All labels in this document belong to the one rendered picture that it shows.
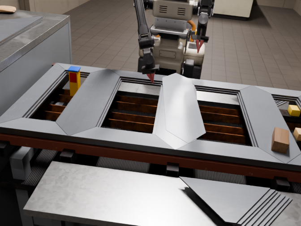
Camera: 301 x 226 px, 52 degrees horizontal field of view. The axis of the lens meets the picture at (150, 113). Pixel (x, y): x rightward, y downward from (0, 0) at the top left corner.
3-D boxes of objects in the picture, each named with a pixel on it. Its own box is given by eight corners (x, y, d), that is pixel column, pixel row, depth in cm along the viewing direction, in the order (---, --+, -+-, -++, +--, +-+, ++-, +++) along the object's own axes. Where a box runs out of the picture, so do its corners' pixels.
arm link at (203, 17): (212, 9, 185) (198, 7, 186) (214, 3, 174) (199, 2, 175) (209, 29, 186) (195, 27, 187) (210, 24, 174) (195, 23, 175)
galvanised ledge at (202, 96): (307, 117, 198) (308, 113, 196) (109, 93, 205) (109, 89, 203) (297, 102, 215) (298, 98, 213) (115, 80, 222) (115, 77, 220)
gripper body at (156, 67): (159, 71, 172) (157, 58, 168) (141, 73, 174) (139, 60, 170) (160, 67, 177) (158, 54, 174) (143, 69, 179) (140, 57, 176)
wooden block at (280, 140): (285, 154, 128) (289, 144, 125) (270, 150, 130) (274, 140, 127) (285, 139, 138) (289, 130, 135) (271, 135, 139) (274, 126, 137)
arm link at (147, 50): (153, 35, 168) (137, 38, 168) (153, 41, 157) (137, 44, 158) (157, 55, 173) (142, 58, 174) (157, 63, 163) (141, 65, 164)
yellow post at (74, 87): (78, 102, 185) (77, 72, 175) (70, 101, 185) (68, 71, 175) (81, 98, 189) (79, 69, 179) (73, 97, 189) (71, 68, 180)
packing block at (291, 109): (298, 116, 171) (301, 110, 169) (290, 115, 171) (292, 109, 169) (295, 111, 176) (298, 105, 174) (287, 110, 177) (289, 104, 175)
